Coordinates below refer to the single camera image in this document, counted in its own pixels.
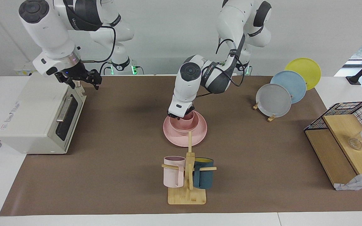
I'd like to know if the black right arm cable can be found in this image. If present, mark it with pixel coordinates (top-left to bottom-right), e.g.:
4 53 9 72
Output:
80 24 117 63

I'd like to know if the yellow plate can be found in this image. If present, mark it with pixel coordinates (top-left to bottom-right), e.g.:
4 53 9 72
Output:
285 57 321 91

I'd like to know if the toaster oven door handle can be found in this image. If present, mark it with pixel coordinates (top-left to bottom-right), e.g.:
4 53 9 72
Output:
56 96 73 123

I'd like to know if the light blue plate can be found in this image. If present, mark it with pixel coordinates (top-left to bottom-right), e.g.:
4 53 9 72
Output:
270 70 307 104

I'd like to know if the pink speckled plate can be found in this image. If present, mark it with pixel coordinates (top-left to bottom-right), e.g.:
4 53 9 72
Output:
163 110 207 147

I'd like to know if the beige toaster oven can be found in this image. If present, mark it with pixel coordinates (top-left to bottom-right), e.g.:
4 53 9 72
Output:
0 73 87 154

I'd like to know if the clear drinking glass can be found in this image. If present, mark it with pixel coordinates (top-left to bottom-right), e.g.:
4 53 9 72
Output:
348 137 362 150

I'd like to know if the pale pink mug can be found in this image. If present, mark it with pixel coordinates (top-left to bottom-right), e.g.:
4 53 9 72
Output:
163 156 186 188

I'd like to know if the dark teal mug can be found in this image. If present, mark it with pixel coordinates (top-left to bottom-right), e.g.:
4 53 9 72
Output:
193 158 214 189

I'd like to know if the wooden mug tree stand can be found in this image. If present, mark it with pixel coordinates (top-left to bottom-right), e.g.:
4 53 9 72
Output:
162 131 217 205

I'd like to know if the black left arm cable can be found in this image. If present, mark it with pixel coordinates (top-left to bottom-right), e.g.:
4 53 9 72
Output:
216 38 247 88

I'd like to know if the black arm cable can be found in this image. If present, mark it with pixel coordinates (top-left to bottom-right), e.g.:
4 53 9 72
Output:
216 38 247 88
80 24 117 63

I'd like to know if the brown table mat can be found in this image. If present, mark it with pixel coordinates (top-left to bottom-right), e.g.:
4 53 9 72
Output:
0 75 362 216

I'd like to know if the wooden shelf unit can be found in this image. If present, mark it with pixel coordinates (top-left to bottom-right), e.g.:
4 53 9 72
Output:
304 114 362 189

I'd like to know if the grey plate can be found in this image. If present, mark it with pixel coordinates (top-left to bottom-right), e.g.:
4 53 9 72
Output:
256 83 292 118

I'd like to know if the pink bowl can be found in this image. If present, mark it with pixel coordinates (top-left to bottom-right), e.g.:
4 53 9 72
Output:
169 110 199 133

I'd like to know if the wooden plate rack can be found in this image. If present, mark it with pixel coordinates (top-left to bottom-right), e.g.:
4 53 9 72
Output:
253 94 294 122

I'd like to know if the white power strip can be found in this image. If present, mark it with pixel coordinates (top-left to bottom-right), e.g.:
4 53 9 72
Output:
14 62 38 76

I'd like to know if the black wire basket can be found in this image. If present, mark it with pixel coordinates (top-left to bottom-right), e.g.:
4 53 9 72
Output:
304 101 362 149

